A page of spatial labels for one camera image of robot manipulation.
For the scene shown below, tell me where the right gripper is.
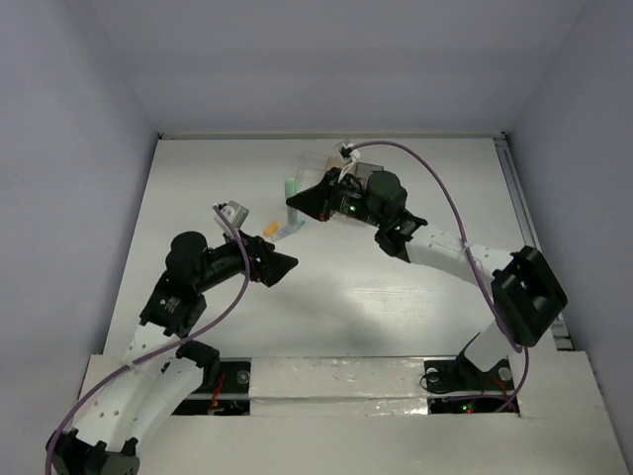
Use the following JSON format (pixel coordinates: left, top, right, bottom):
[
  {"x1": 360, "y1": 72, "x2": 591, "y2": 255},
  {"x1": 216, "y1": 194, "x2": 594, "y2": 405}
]
[{"x1": 289, "y1": 165, "x2": 386, "y2": 229}]

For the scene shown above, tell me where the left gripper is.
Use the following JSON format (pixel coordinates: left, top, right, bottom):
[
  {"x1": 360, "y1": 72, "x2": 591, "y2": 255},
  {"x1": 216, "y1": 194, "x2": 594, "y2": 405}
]
[{"x1": 194, "y1": 226, "x2": 297, "y2": 293}]

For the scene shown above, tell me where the green eraser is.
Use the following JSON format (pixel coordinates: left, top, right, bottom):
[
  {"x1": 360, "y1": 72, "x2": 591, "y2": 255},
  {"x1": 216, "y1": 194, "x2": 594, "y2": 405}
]
[{"x1": 284, "y1": 177, "x2": 297, "y2": 199}]

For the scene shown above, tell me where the blue glue tube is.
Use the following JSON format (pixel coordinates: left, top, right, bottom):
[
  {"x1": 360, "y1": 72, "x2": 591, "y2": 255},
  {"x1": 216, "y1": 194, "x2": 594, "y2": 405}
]
[{"x1": 273, "y1": 226, "x2": 296, "y2": 241}]

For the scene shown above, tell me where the orange eraser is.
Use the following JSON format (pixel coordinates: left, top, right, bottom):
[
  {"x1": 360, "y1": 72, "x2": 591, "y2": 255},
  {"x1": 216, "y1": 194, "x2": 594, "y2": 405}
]
[{"x1": 263, "y1": 222, "x2": 279, "y2": 237}]

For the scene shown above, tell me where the green glue tube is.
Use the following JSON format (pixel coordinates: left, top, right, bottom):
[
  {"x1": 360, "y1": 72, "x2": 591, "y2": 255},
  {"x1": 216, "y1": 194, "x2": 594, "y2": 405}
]
[{"x1": 286, "y1": 205, "x2": 305, "y2": 231}]

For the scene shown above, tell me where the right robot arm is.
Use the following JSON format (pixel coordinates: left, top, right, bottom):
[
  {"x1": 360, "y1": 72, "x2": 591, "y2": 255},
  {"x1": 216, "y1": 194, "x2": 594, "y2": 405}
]
[{"x1": 286, "y1": 168, "x2": 568, "y2": 388}]

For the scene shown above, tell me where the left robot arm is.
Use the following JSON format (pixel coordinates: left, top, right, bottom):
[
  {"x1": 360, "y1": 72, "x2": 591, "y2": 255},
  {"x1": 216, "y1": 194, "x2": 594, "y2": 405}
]
[{"x1": 45, "y1": 232, "x2": 299, "y2": 474}]

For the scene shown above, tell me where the clear plastic container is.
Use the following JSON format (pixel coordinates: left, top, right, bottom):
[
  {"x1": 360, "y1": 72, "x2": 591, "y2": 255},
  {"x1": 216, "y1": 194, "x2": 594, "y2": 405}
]
[{"x1": 294, "y1": 151, "x2": 328, "y2": 192}]

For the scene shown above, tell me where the orange plastic container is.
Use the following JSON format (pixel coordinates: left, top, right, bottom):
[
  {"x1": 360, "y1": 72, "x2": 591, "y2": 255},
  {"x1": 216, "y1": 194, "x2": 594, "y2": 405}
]
[{"x1": 324, "y1": 156, "x2": 344, "y2": 171}]

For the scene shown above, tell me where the dark grey plastic container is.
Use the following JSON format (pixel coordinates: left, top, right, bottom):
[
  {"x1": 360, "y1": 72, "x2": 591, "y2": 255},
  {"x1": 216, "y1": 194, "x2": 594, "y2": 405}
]
[{"x1": 354, "y1": 161, "x2": 384, "y2": 181}]

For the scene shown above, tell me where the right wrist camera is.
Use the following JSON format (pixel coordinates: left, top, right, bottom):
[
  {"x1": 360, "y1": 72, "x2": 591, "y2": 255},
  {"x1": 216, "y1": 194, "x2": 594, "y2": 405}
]
[{"x1": 334, "y1": 141, "x2": 360, "y2": 179}]

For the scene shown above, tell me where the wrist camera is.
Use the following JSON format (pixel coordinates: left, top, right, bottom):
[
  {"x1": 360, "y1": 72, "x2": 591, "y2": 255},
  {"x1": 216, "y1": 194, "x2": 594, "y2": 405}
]
[
  {"x1": 334, "y1": 141, "x2": 360, "y2": 179},
  {"x1": 215, "y1": 201, "x2": 250, "y2": 229}
]

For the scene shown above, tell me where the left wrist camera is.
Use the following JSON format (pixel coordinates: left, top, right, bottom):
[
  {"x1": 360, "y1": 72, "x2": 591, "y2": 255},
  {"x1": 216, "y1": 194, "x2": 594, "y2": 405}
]
[{"x1": 215, "y1": 201, "x2": 250, "y2": 229}]

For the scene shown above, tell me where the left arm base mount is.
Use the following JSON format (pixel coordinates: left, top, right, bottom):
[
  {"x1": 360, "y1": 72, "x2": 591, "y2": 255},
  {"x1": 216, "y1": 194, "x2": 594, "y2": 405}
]
[{"x1": 172, "y1": 359, "x2": 251, "y2": 417}]

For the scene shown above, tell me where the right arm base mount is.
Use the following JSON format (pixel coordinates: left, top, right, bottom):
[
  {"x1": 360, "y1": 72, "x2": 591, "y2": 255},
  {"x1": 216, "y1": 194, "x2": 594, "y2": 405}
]
[{"x1": 419, "y1": 353, "x2": 519, "y2": 415}]

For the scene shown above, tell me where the aluminium rail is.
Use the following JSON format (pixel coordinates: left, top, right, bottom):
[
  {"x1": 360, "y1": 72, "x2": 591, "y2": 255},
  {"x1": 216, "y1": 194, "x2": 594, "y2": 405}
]
[{"x1": 494, "y1": 136, "x2": 575, "y2": 351}]

